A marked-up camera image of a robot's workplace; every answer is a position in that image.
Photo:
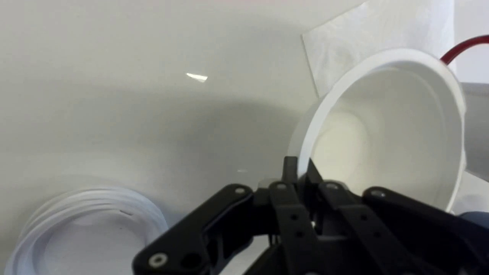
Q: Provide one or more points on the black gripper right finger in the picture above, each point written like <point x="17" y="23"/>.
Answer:
<point x="397" y="230"/>

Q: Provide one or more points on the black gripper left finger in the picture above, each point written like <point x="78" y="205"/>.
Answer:
<point x="229" y="230"/>

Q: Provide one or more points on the white round bowl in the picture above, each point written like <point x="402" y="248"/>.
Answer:
<point x="406" y="138"/>

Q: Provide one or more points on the small white plastic lid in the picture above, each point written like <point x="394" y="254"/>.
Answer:
<point x="76" y="239"/>

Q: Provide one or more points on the large white paper napkin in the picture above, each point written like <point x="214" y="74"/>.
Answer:
<point x="367" y="36"/>

